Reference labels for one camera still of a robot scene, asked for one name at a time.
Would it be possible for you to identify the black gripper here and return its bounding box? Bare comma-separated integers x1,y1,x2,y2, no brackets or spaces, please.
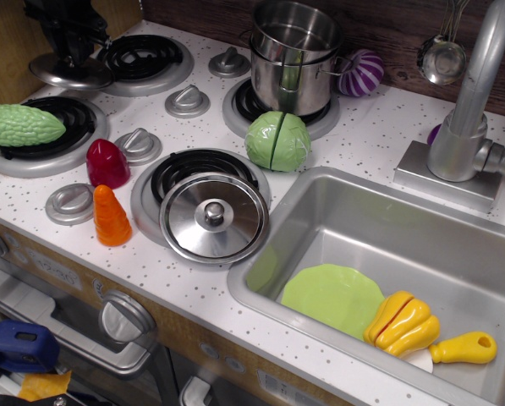
24,0,110,66

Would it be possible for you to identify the small steel pot lid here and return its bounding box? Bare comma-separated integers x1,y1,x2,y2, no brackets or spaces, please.
29,53,114,91

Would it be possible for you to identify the back left stove burner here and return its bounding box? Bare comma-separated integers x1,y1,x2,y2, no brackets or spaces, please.
96,35,194,97

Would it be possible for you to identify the stove burner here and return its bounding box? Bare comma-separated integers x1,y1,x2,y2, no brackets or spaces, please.
0,96,109,178
96,35,194,97
130,148,271,248
222,79,341,140

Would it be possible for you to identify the front left stove burner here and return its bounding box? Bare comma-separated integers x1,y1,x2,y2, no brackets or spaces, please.
0,96,109,178

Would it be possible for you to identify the front right stove burner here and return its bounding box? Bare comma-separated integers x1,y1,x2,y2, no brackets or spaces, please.
130,148,271,248

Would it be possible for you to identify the back right stove burner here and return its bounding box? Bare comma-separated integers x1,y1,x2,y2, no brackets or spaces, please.
222,79,341,140

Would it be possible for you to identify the large steel pot lid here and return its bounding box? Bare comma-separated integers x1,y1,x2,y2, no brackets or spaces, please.
159,172,269,265

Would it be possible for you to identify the green toy bitter melon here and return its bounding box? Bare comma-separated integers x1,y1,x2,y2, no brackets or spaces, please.
0,104,66,147

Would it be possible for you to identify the silver knob centre left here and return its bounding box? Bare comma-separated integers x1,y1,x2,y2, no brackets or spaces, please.
115,128,162,166

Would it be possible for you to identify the silver knob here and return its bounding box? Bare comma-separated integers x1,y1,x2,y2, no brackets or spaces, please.
208,47,250,79
164,85,211,119
115,128,162,166
45,184,94,226

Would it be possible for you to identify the dark red toy pepper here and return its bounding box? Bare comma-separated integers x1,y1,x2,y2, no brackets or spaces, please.
86,139,131,189

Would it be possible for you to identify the silver knob middle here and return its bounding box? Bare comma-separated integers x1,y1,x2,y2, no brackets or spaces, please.
164,85,211,119

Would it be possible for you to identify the silver knob front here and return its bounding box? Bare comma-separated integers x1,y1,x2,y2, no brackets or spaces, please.
45,184,94,226

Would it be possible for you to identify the silver knob back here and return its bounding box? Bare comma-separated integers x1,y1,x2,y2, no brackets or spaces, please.
208,47,250,79

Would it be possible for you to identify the orange toy carrot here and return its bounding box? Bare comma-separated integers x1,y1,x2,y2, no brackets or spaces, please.
93,184,133,247

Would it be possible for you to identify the inner steel pot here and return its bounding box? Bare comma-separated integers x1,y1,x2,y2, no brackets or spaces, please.
250,1,343,64

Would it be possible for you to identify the green toy cabbage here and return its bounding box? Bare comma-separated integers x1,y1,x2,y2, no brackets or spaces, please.
244,111,311,173

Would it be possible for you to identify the large steel pot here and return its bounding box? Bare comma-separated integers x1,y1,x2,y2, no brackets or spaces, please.
249,32,352,116

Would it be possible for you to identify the silver oven dial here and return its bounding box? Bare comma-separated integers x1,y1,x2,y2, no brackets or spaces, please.
98,289,156,343

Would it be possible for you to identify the purple striped toy onion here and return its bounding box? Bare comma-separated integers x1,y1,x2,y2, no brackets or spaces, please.
336,49,384,97

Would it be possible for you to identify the blue clamp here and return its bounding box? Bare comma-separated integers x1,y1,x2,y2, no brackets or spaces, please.
0,320,60,373

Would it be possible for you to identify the yellow tape piece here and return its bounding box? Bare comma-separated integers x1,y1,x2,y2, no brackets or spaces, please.
18,371,72,402

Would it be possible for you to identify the green plastic plate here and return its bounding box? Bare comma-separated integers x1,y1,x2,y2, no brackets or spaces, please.
281,264,384,340

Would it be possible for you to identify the hanging steel spoon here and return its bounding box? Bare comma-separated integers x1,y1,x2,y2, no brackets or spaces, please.
416,0,469,86

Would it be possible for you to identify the purple toy behind faucet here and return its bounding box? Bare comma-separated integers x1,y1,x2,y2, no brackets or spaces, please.
426,124,441,145

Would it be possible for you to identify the silver toy faucet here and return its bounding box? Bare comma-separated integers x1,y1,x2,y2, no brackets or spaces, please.
393,1,505,212

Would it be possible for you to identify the silver sink basin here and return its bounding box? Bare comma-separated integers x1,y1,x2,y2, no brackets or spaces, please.
228,167,505,405

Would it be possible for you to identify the silver oven door handle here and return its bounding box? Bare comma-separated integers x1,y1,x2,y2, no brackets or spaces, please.
0,270,156,379

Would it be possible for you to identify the yellow handled toy knife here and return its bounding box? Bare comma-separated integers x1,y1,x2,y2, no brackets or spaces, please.
402,332,497,373

